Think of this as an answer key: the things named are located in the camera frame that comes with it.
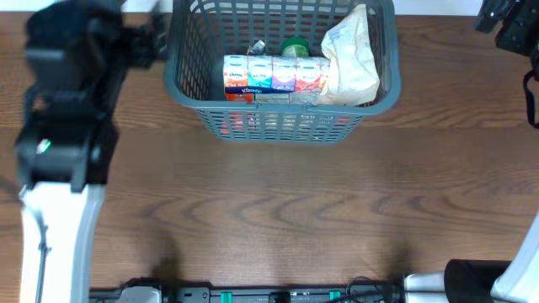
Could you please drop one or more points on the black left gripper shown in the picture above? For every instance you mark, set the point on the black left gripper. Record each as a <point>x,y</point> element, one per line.
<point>141,43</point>

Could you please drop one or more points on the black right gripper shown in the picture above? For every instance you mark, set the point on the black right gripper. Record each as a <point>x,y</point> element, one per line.
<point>493,17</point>

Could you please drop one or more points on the tissue pack multipack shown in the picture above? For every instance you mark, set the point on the tissue pack multipack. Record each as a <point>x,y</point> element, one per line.
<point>274,74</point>

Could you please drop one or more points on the red spaghetti packet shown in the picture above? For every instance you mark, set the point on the red spaghetti packet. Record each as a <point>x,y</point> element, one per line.
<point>274,98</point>

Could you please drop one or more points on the gold coffee bag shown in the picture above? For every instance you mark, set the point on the gold coffee bag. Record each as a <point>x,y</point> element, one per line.
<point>257,49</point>

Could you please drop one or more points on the green lid jar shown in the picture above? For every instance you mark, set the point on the green lid jar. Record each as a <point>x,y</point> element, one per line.
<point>295,47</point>

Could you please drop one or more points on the snack bag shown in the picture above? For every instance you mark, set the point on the snack bag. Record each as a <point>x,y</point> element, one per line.
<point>352,76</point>

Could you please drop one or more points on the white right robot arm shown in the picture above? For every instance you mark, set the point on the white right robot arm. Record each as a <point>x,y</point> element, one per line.
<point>483,280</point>

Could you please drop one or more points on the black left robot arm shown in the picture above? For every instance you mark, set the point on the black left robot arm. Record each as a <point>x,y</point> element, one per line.
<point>64,168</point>

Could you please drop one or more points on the grey plastic basket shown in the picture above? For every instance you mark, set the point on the grey plastic basket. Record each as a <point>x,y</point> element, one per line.
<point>201,33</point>

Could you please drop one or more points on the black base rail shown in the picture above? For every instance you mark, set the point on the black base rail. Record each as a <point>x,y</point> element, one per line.
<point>359,291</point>

